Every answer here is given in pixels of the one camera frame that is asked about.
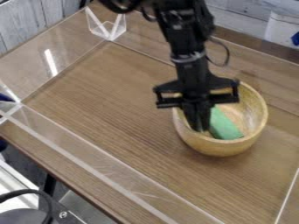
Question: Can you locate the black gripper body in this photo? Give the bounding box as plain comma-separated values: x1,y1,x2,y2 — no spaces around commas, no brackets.
154,52,239,109

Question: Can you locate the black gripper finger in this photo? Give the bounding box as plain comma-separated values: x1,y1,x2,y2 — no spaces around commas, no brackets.
201,103,211,131
182,103,202,131

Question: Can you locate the green rectangular block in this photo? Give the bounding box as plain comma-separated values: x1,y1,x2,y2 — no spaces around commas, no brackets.
210,107,245,140

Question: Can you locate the brown wooden bowl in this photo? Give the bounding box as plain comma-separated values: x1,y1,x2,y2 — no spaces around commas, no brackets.
173,82,269,157

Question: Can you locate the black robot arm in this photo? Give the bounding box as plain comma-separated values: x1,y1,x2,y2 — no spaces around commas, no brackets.
98,0,239,131

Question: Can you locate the white cylindrical container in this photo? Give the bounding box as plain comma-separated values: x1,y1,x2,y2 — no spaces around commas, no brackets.
265,11,299,50

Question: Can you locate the black table leg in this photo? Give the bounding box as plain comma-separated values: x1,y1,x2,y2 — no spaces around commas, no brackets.
43,174,58,196

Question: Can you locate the clear acrylic corner bracket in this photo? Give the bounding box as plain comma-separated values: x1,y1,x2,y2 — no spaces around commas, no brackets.
86,7,127,41

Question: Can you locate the clear acrylic front wall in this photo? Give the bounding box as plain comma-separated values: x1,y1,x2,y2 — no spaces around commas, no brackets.
0,86,225,224

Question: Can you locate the grey metal base plate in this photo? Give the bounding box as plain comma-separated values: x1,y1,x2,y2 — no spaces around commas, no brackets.
46,189,118,224

